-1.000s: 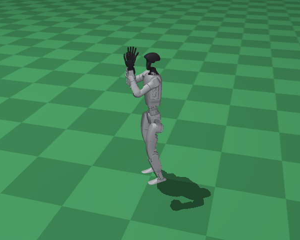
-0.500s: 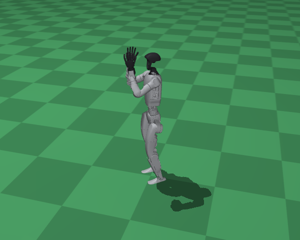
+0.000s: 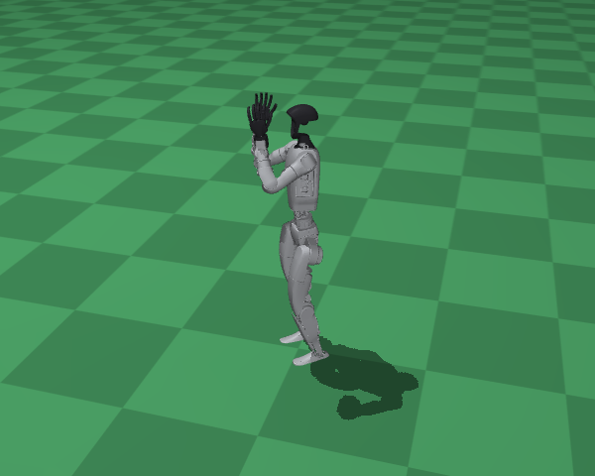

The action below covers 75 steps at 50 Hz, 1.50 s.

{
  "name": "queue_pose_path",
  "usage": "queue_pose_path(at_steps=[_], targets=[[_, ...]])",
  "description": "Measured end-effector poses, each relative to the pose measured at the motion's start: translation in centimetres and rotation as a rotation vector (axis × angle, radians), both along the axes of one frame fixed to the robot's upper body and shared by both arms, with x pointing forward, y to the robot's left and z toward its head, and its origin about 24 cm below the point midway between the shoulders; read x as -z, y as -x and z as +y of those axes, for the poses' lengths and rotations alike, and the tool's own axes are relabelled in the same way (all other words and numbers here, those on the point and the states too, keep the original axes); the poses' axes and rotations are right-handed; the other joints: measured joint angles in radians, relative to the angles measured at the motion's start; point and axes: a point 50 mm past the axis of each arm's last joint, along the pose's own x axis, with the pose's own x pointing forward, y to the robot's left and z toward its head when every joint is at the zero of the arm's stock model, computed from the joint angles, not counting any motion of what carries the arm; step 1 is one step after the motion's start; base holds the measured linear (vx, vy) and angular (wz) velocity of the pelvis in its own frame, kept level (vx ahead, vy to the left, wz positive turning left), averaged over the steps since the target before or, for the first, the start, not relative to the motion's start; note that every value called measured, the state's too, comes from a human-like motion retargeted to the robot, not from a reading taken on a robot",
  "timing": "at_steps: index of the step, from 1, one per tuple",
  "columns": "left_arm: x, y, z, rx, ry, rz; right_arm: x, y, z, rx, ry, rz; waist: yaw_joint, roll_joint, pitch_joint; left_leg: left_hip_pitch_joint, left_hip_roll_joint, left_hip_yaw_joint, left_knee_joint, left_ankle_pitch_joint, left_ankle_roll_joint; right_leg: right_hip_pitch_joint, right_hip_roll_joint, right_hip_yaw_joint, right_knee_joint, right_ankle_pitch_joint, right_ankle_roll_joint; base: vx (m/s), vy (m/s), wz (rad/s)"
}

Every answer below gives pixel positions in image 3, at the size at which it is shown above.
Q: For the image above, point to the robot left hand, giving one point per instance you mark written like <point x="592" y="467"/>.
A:
<point x="259" y="126"/>

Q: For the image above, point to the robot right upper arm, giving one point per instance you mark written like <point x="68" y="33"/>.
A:
<point x="278" y="156"/>

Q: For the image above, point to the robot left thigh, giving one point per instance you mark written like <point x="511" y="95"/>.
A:
<point x="300" y="273"/>

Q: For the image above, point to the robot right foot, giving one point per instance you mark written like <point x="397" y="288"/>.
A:
<point x="292" y="338"/>

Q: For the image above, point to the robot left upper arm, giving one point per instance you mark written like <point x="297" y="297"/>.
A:
<point x="303" y="165"/>

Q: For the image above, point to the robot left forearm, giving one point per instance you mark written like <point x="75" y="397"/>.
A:
<point x="264" y="171"/>

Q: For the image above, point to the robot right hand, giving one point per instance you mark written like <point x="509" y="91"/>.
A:
<point x="267" y="109"/>

